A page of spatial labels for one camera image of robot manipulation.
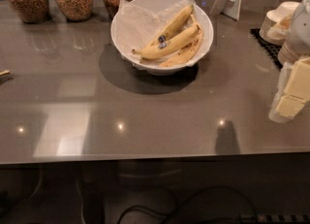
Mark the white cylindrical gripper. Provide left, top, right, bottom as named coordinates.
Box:
left=268, top=57, right=310, bottom=123

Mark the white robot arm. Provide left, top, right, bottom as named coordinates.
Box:
left=268, top=0, right=310, bottom=123

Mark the bottom spotted yellow banana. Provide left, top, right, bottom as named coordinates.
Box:
left=160, top=30, right=203, bottom=68

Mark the white ceramic bowl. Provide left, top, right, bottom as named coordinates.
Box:
left=110, top=0, right=214, bottom=76

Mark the black mesh mat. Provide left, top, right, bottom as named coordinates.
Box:
left=250, top=28, right=282, bottom=70

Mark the black power strip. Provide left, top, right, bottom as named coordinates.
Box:
left=238, top=214, right=310, bottom=224

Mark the yellow object at left edge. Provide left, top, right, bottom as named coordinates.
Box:
left=0, top=70, right=10, bottom=77

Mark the black cable under table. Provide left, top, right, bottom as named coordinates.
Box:
left=115, top=185, right=260, bottom=224

